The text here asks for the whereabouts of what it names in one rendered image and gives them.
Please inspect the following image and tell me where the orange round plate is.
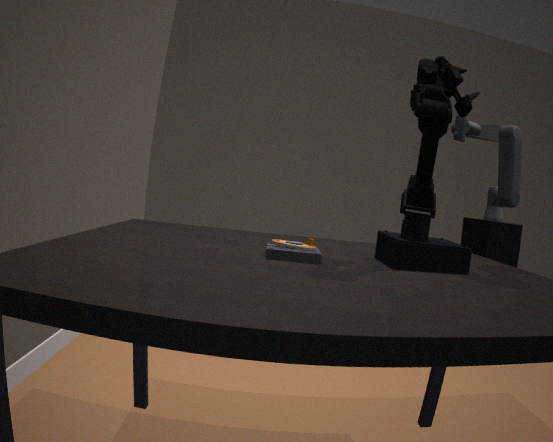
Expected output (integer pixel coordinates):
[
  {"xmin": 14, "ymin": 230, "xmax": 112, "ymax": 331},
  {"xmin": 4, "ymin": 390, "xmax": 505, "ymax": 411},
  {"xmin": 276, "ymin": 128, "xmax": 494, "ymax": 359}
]
[{"xmin": 271, "ymin": 238, "xmax": 317, "ymax": 251}]

